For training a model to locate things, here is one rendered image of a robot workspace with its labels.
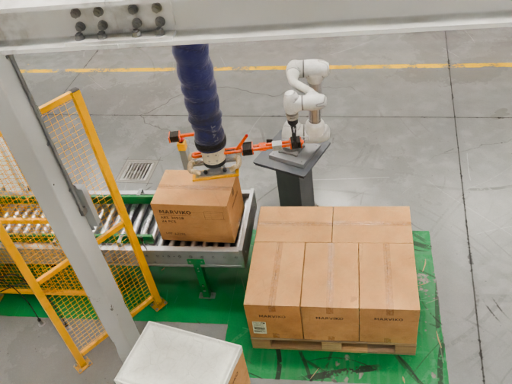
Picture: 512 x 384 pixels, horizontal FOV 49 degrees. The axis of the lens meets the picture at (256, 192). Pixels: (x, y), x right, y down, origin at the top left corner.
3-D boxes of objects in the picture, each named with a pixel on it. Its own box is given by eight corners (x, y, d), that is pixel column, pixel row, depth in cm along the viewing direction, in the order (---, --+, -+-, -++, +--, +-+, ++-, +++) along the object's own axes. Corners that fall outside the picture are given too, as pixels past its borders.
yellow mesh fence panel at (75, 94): (79, 373, 429) (-56, 162, 290) (73, 366, 435) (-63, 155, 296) (168, 302, 470) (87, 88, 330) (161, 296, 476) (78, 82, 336)
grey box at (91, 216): (67, 226, 336) (49, 189, 316) (70, 219, 340) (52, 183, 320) (98, 226, 333) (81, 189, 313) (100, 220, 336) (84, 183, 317)
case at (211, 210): (162, 239, 448) (149, 203, 422) (176, 205, 477) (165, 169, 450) (235, 243, 435) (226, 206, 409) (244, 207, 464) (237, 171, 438)
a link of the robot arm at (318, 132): (303, 135, 478) (329, 135, 476) (303, 147, 466) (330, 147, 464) (302, 55, 425) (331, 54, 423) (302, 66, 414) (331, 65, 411)
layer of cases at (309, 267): (251, 337, 418) (243, 305, 391) (266, 238, 490) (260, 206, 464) (416, 344, 397) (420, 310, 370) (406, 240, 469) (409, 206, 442)
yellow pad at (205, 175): (192, 182, 403) (191, 177, 400) (193, 173, 411) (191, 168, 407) (239, 176, 402) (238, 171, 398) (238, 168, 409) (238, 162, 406)
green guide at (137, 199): (-1, 204, 507) (-5, 196, 501) (4, 196, 515) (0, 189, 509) (168, 203, 479) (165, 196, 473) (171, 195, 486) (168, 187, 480)
